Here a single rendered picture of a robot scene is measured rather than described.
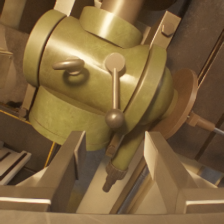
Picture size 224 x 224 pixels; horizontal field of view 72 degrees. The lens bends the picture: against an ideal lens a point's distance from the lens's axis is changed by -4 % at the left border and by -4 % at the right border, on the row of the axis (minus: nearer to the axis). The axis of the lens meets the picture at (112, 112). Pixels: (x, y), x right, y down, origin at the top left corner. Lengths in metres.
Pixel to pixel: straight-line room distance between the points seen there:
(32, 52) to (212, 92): 0.57
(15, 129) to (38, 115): 1.25
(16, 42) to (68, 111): 1.58
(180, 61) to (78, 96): 0.40
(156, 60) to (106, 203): 1.06
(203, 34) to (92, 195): 1.05
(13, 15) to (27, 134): 0.90
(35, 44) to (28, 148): 1.34
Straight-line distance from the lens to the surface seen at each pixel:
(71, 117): 0.28
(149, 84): 0.26
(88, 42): 0.29
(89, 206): 1.24
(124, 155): 0.41
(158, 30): 0.35
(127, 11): 0.33
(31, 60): 0.31
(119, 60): 0.25
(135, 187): 1.13
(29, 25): 1.07
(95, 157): 0.96
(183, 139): 0.67
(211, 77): 0.65
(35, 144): 1.53
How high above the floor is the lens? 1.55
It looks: 75 degrees down
